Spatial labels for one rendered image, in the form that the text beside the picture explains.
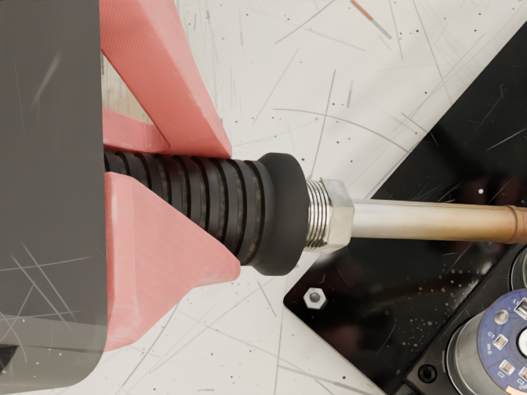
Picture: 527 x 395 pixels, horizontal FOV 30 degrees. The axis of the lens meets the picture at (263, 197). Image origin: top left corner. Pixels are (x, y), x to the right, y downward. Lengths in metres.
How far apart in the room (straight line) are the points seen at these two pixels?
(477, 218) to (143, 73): 0.09
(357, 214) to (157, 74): 0.06
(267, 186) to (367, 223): 0.03
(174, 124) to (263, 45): 0.14
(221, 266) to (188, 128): 0.03
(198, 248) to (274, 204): 0.04
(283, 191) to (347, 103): 0.12
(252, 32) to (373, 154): 0.05
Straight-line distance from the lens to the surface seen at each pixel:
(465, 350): 0.24
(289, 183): 0.19
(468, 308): 0.27
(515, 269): 0.27
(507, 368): 0.23
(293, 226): 0.18
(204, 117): 0.17
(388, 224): 0.20
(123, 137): 0.18
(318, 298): 0.27
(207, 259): 0.16
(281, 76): 0.31
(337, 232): 0.20
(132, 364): 0.29
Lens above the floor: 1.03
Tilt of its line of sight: 75 degrees down
